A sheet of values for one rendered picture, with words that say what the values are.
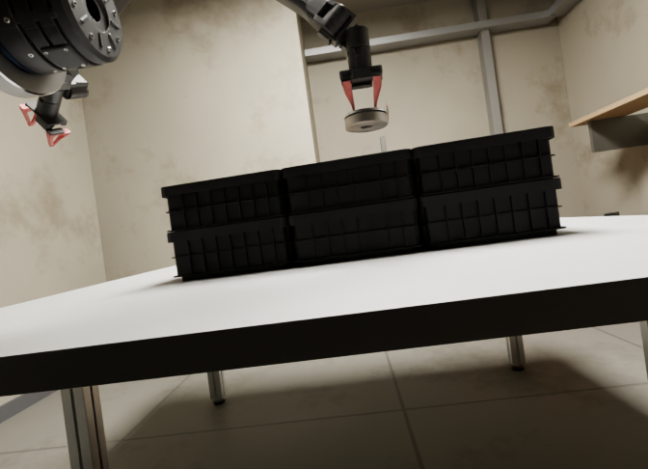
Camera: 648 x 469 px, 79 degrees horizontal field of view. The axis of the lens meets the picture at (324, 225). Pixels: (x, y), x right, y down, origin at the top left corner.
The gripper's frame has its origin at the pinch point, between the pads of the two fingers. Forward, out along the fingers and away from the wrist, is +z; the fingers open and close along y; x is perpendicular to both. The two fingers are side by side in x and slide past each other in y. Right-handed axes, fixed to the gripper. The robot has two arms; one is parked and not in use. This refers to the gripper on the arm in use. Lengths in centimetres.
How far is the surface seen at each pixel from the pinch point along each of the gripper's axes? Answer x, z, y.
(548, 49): -294, -123, -171
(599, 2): -238, -132, -188
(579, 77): -276, -88, -186
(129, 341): 60, 38, 24
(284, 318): 58, 37, 9
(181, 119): -190, -73, 143
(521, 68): -292, -109, -145
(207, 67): -191, -111, 119
